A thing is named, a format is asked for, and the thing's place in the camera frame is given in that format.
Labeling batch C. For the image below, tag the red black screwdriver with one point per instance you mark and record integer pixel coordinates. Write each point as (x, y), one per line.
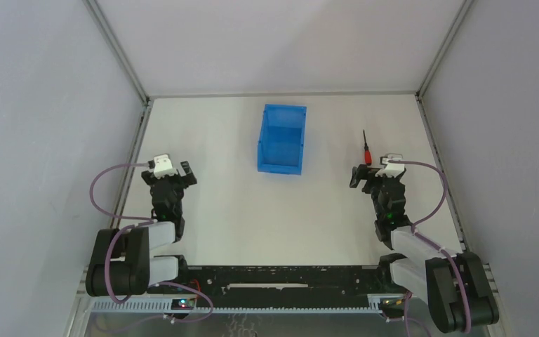
(367, 153)

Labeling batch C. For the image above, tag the back aluminium frame bar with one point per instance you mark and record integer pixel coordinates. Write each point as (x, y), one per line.
(286, 94)

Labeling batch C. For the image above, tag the right aluminium frame post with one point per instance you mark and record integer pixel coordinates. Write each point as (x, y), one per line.
(449, 38)

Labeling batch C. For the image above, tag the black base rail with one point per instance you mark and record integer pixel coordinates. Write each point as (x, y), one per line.
(265, 285)

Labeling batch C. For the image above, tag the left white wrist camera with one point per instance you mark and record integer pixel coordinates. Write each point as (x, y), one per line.
(161, 166)

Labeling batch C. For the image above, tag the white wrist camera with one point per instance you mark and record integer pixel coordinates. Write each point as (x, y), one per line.
(391, 165)
(161, 166)

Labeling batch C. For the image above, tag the left aluminium frame post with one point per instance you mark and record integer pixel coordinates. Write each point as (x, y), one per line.
(137, 123)

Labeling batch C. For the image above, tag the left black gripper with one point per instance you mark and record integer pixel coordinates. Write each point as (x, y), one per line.
(172, 181)

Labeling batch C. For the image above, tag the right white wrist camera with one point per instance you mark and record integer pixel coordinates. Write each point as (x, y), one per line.
(391, 165)

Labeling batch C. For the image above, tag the blue plastic bin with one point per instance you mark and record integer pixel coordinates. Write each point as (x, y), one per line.
(282, 139)

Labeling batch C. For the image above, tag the aluminium frame post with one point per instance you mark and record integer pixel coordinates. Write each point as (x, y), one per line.
(449, 38)
(137, 123)

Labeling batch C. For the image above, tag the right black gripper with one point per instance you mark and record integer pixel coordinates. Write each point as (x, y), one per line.
(374, 182)

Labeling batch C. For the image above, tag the grey slotted cable duct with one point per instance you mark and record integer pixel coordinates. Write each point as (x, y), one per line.
(367, 304)

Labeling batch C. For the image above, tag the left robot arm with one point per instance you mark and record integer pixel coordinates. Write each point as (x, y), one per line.
(122, 263)

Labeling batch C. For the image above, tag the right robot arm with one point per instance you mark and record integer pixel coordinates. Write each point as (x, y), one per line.
(453, 284)

